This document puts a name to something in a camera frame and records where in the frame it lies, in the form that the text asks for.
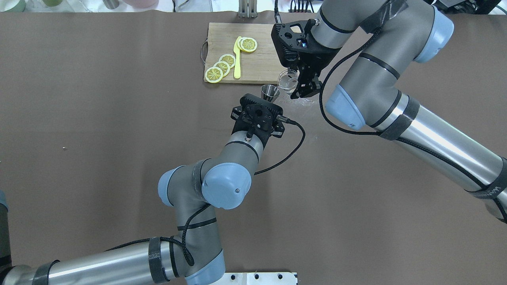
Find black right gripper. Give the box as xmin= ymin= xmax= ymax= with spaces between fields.
xmin=271 ymin=19 xmax=340 ymax=99

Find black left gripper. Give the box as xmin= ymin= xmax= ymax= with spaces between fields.
xmin=231 ymin=94 xmax=285 ymax=138

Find clear glass shaker cup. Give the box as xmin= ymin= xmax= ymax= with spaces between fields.
xmin=277 ymin=69 xmax=299 ymax=94

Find steel jigger measuring cup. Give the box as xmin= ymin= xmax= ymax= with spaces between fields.
xmin=261 ymin=84 xmax=280 ymax=103

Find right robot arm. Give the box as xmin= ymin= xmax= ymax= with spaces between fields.
xmin=271 ymin=0 xmax=506 ymax=222

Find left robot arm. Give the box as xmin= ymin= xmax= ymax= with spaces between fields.
xmin=1 ymin=94 xmax=291 ymax=285

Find bamboo cutting board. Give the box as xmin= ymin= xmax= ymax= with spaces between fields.
xmin=204 ymin=22 xmax=286 ymax=85

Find yellow plastic knife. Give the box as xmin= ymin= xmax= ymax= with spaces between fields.
xmin=233 ymin=36 xmax=242 ymax=79

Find lemon slice under top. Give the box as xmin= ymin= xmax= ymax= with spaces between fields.
xmin=236 ymin=37 xmax=243 ymax=51

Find lemon slice near handle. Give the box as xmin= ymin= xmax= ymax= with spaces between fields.
xmin=241 ymin=37 xmax=258 ymax=53

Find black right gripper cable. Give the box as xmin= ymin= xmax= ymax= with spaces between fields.
xmin=273 ymin=0 xmax=385 ymax=137

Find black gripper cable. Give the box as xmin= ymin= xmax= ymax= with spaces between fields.
xmin=103 ymin=117 xmax=306 ymax=266
xmin=273 ymin=0 xmax=385 ymax=137

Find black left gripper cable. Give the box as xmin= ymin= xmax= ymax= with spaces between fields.
xmin=103 ymin=117 xmax=306 ymax=266

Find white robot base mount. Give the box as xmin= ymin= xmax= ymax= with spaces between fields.
xmin=212 ymin=272 xmax=299 ymax=285

